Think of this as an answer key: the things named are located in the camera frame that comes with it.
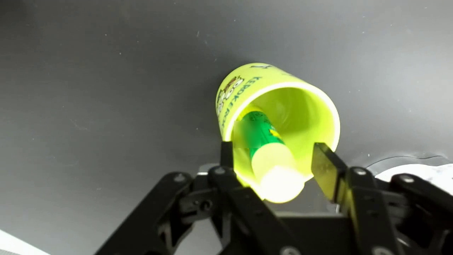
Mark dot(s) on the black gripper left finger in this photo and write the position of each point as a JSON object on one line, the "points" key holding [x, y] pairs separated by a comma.
{"points": [[245, 212]]}

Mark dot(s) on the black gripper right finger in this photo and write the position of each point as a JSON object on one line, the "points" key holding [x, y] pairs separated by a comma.
{"points": [[372, 217]]}

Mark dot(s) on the green glue stick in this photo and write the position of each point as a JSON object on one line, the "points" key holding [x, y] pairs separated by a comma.
{"points": [[270, 160]]}

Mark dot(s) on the white sheet edge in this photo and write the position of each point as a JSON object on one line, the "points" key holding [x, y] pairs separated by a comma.
{"points": [[11, 243]]}

